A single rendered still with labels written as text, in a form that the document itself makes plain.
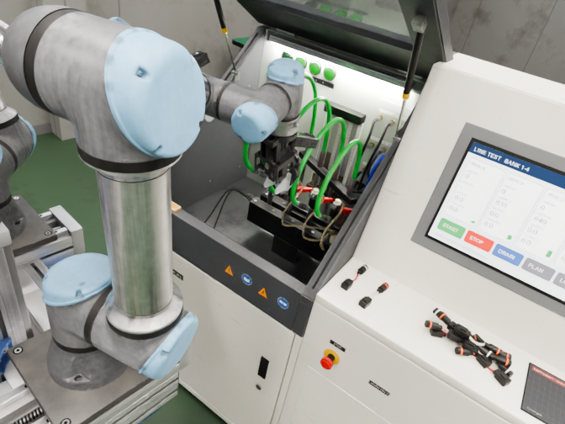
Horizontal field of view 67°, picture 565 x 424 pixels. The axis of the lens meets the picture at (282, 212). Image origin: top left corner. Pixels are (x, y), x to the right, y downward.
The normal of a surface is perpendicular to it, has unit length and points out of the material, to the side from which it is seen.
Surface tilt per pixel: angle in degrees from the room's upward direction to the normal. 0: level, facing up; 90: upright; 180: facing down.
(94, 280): 7
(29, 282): 0
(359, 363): 90
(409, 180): 76
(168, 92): 82
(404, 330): 0
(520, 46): 90
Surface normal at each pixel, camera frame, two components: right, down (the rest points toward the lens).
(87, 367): 0.33, 0.32
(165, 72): 0.91, 0.26
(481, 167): -0.51, 0.18
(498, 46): -0.67, 0.33
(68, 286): 0.04, -0.85
